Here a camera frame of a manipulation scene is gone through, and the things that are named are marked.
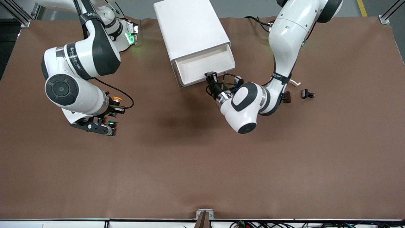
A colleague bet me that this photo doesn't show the aluminium frame profile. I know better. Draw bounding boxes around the aluminium frame profile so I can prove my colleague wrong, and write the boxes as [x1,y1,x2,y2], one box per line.
[0,0,43,28]
[378,0,405,25]

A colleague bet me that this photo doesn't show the grey metal bracket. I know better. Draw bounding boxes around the grey metal bracket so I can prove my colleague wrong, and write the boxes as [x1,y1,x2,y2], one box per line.
[196,209,215,219]

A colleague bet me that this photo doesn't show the brown camera post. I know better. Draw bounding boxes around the brown camera post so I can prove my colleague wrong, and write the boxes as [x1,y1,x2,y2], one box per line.
[194,212,211,228]

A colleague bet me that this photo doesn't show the black base cable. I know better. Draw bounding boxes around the black base cable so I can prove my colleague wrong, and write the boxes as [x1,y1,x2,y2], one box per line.
[245,16,273,32]

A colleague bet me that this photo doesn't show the white drawer cabinet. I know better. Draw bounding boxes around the white drawer cabinet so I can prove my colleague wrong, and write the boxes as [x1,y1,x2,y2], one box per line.
[153,0,231,89]

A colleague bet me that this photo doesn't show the white plastic drawer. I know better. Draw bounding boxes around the white plastic drawer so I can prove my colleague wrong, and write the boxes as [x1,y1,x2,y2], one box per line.
[171,44,236,89]

